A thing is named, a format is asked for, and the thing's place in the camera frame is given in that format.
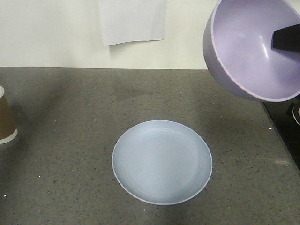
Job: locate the purple plastic bowl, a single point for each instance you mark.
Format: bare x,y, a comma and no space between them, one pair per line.
239,55

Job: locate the brown paper cup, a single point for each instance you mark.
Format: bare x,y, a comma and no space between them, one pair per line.
8,129

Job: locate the light blue plate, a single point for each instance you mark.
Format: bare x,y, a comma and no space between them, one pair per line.
162,162

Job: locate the white paper sheet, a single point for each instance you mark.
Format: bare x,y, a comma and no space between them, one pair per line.
125,21

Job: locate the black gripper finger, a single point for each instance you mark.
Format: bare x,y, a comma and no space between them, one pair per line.
287,38

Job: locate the black induction cooktop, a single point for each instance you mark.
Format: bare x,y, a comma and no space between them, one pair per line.
285,116

